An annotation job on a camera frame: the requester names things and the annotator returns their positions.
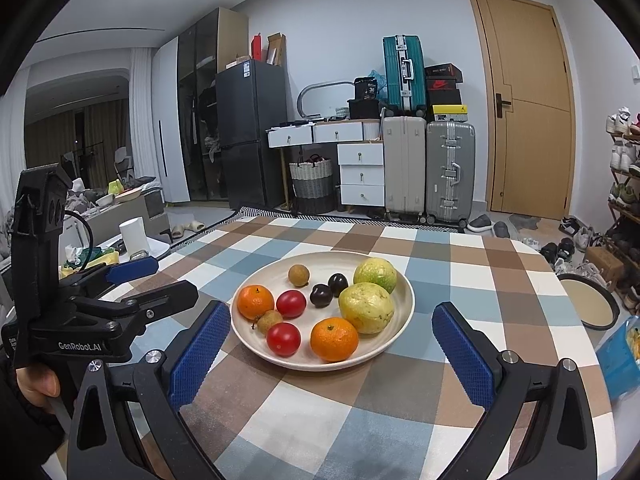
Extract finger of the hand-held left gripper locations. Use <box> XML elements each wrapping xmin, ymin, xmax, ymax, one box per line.
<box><xmin>61</xmin><ymin>256</ymin><xmax>160</xmax><ymax>300</ymax></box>
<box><xmin>100</xmin><ymin>280</ymin><xmax>199</xmax><ymax>334</ymax></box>

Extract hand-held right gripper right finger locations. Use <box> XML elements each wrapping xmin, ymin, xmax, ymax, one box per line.
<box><xmin>431</xmin><ymin>302</ymin><xmax>598</xmax><ymax>480</ymax></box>

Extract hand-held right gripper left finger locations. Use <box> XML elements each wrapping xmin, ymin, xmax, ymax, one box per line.
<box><xmin>67</xmin><ymin>300</ymin><xmax>233</xmax><ymax>480</ymax></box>

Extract orange tangerine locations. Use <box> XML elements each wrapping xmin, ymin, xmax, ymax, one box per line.
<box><xmin>310</xmin><ymin>317</ymin><xmax>360</xmax><ymax>363</ymax></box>
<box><xmin>236</xmin><ymin>284</ymin><xmax>276</xmax><ymax>321</ymax></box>

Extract red tomato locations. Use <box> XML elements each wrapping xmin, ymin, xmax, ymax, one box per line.
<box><xmin>266</xmin><ymin>322</ymin><xmax>302</xmax><ymax>358</ymax></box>
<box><xmin>276</xmin><ymin>290</ymin><xmax>307</xmax><ymax>319</ymax></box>

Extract cream round plate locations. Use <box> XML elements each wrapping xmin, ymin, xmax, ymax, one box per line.
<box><xmin>230</xmin><ymin>250</ymin><xmax>416</xmax><ymax>372</ymax></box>

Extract yellow-green guava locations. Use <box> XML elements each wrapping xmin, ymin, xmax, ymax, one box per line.
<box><xmin>338</xmin><ymin>282</ymin><xmax>396</xmax><ymax>335</ymax></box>

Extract green guava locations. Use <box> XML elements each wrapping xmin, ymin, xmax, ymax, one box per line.
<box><xmin>353</xmin><ymin>257</ymin><xmax>398</xmax><ymax>295</ymax></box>

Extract person's left forearm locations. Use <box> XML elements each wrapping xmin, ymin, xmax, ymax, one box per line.
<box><xmin>0</xmin><ymin>360</ymin><xmax>67</xmax><ymax>480</ymax></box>

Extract person's left hand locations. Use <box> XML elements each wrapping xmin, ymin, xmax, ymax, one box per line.
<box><xmin>17</xmin><ymin>362</ymin><xmax>61</xmax><ymax>414</ymax></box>

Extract white cylinder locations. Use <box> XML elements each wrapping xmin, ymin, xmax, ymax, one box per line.
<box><xmin>119</xmin><ymin>216</ymin><xmax>151</xmax><ymax>259</ymax></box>

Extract yellow-green packet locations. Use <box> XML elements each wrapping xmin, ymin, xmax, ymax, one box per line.
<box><xmin>60</xmin><ymin>247</ymin><xmax>121</xmax><ymax>279</ymax></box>

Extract low white cabinet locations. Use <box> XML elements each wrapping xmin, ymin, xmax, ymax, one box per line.
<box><xmin>90</xmin><ymin>187</ymin><xmax>167</xmax><ymax>242</ymax></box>

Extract checked tablecloth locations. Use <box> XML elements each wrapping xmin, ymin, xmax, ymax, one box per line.
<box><xmin>40</xmin><ymin>215</ymin><xmax>617</xmax><ymax>480</ymax></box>

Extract office chair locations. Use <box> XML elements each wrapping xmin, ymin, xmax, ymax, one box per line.
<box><xmin>114</xmin><ymin>147</ymin><xmax>136</xmax><ymax>181</ymax></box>

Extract round dark-rimmed tray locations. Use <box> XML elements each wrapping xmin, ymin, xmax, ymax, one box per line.
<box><xmin>556</xmin><ymin>272</ymin><xmax>621</xmax><ymax>331</ymax></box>

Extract black and white sneakers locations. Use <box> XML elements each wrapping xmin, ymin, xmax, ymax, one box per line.
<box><xmin>540</xmin><ymin>236</ymin><xmax>577</xmax><ymax>264</ymax></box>

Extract brown curtain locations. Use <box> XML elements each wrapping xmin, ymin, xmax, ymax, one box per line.
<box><xmin>25</xmin><ymin>100</ymin><xmax>131</xmax><ymax>187</ymax></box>

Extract grey door mat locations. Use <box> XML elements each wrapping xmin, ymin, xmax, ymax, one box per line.
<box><xmin>507</xmin><ymin>212</ymin><xmax>544</xmax><ymax>231</ymax></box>

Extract blue snack packet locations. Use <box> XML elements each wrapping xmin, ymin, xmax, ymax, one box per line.
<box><xmin>595</xmin><ymin>315</ymin><xmax>640</xmax><ymax>404</ymax></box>

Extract white wardrobe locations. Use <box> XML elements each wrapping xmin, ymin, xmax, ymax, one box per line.
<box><xmin>151</xmin><ymin>36</ymin><xmax>191</xmax><ymax>203</ymax></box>

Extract white curtain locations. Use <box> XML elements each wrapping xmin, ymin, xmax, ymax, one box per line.
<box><xmin>129</xmin><ymin>47</ymin><xmax>162</xmax><ymax>182</ymax></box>

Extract brown cardboard box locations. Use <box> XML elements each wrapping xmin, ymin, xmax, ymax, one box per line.
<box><xmin>582</xmin><ymin>245</ymin><xmax>626</xmax><ymax>291</ymax></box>

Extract silver suitcase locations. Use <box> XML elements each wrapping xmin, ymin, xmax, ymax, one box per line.
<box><xmin>425</xmin><ymin>120</ymin><xmax>476</xmax><ymax>227</ymax></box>

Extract glass-door cabinet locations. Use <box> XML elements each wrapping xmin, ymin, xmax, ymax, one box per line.
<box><xmin>176</xmin><ymin>7</ymin><xmax>249</xmax><ymax>203</ymax></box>

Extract woven basket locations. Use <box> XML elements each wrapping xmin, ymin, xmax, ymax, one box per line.
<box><xmin>289</xmin><ymin>155</ymin><xmax>335</xmax><ymax>213</ymax></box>

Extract dark grey fridge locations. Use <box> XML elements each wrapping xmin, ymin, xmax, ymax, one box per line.
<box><xmin>215</xmin><ymin>58</ymin><xmax>290</xmax><ymax>211</ymax></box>

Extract beige suitcase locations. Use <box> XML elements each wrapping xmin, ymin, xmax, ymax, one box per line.
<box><xmin>382</xmin><ymin>115</ymin><xmax>428</xmax><ymax>223</ymax></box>

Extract white drawer desk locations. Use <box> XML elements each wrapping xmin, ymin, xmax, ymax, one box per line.
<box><xmin>266</xmin><ymin>119</ymin><xmax>386</xmax><ymax>213</ymax></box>

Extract shoe rack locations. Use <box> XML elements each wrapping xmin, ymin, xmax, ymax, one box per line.
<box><xmin>605</xmin><ymin>107</ymin><xmax>640</xmax><ymax>312</ymax></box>

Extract yellow and black shoebox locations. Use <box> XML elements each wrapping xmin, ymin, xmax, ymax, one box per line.
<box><xmin>431</xmin><ymin>105</ymin><xmax>470</xmax><ymax>122</ymax></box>

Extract wooden door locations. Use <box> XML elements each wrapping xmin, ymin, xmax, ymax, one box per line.
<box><xmin>467</xmin><ymin>0</ymin><xmax>576</xmax><ymax>221</ymax></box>

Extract tall cardboard box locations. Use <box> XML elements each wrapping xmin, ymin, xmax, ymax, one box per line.
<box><xmin>267</xmin><ymin>33</ymin><xmax>287</xmax><ymax>66</ymax></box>

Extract black bin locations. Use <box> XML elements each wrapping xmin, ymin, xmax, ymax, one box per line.
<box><xmin>347</xmin><ymin>98</ymin><xmax>384</xmax><ymax>121</ymax></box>

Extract blue plastic bag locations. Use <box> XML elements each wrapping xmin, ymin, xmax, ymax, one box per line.
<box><xmin>367</xmin><ymin>67</ymin><xmax>389</xmax><ymax>101</ymax></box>

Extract teal suitcase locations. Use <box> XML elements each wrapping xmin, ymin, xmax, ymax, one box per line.
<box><xmin>382</xmin><ymin>35</ymin><xmax>427</xmax><ymax>117</ymax></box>

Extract black cable loop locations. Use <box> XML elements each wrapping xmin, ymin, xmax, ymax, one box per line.
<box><xmin>62</xmin><ymin>209</ymin><xmax>96</xmax><ymax>262</ymax></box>

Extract grey curved metal frame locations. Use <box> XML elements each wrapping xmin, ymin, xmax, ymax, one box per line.
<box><xmin>298</xmin><ymin>80</ymin><xmax>354</xmax><ymax>121</ymax></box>

